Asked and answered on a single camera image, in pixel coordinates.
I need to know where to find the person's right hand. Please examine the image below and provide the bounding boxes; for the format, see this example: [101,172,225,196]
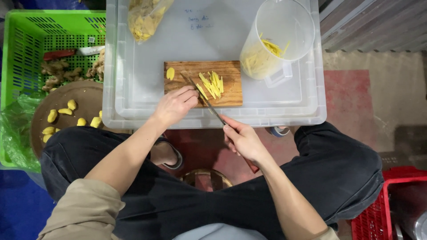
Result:
[220,115,269,164]

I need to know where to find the person's left hand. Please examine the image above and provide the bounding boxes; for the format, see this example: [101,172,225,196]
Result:
[152,86,200,129]

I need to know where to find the brown-handled kitchen knife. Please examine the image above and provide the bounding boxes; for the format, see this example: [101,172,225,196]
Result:
[188,77,260,174]

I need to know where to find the pile of cut ginger strips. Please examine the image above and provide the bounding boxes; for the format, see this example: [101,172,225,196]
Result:
[195,71,225,100]

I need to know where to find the wooden cutting board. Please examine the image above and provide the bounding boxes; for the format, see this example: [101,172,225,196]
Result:
[163,61,243,108]

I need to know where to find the translucent plastic storage box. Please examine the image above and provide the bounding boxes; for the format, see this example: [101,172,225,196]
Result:
[102,0,328,130]

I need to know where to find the grey sandal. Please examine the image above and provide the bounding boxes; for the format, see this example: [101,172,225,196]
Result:
[149,137,183,171]

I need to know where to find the plastic bag of ginger slices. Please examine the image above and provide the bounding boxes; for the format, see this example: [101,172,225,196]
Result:
[127,0,175,44]

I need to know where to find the round wooden stool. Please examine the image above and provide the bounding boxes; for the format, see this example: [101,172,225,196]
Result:
[180,168,234,192]

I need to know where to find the blue and white sandal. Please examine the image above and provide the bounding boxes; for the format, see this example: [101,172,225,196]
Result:
[266,126,291,138]

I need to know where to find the ginger strips inside pitcher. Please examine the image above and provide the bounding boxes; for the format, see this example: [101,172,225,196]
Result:
[243,33,291,76]

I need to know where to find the round brown tray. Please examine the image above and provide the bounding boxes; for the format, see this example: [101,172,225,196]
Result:
[30,81,134,159]

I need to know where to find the person's black trousers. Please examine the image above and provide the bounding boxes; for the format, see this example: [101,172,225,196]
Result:
[40,121,384,240]

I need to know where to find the clear plastic pitcher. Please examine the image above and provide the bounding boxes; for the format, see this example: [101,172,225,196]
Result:
[239,0,316,88]

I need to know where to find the heap of unpeeled ginger roots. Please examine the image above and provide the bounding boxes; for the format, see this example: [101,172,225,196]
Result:
[41,49,106,92]

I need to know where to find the group of peeled ginger pieces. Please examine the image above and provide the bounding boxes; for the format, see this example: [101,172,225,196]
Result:
[42,99,103,144]

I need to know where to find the person's beige shirt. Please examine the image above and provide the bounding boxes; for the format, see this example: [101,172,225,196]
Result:
[36,178,340,240]

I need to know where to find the green plastic crate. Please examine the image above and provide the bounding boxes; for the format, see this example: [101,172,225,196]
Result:
[0,9,107,168]

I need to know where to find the green plastic bag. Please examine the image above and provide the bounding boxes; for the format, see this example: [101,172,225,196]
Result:
[0,93,43,173]

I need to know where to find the blue floor mat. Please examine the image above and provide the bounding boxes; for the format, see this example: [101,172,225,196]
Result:
[0,169,56,240]

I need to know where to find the red plastic crate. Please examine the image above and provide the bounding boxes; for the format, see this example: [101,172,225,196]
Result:
[350,166,427,240]

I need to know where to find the metal container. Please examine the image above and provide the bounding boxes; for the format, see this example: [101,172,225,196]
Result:
[390,210,427,240]

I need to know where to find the red-handled knife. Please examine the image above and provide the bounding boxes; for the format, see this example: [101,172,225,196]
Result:
[43,46,105,61]

